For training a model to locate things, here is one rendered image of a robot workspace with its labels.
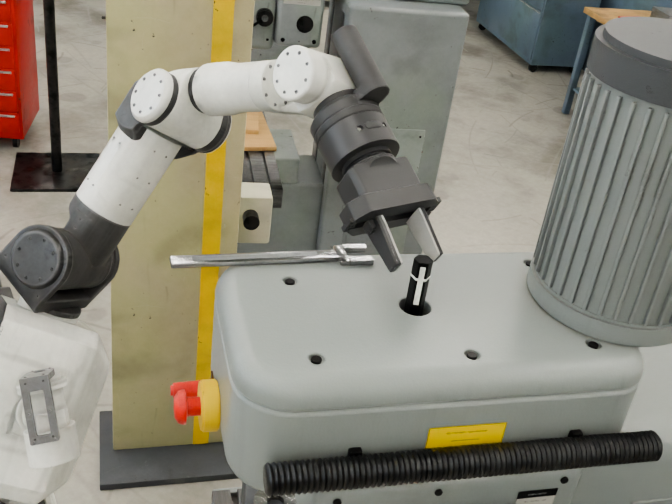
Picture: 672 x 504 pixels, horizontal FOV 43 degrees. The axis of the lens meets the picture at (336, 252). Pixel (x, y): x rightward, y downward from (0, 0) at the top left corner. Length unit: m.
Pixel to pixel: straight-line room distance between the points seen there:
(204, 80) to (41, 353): 0.45
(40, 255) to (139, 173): 0.18
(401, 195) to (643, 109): 0.27
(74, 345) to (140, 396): 1.99
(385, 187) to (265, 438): 0.31
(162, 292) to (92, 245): 1.73
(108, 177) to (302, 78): 0.36
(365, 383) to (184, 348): 2.30
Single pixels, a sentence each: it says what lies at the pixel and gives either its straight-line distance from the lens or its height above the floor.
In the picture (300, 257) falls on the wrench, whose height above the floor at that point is 1.90.
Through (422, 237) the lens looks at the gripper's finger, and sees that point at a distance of 0.99.
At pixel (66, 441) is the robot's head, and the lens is 1.19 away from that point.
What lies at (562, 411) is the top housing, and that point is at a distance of 0.98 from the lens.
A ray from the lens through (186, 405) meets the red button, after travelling 0.99.
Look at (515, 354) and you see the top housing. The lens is 0.95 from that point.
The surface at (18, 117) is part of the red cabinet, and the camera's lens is 5.67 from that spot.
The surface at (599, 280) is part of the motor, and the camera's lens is 0.98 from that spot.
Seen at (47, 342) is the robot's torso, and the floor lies 1.66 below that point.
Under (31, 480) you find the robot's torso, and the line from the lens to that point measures 1.30.
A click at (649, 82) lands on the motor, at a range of 0.89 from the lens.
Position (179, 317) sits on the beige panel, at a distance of 3.06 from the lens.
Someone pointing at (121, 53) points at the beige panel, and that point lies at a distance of 2.61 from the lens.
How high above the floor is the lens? 2.43
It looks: 31 degrees down
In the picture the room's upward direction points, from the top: 8 degrees clockwise
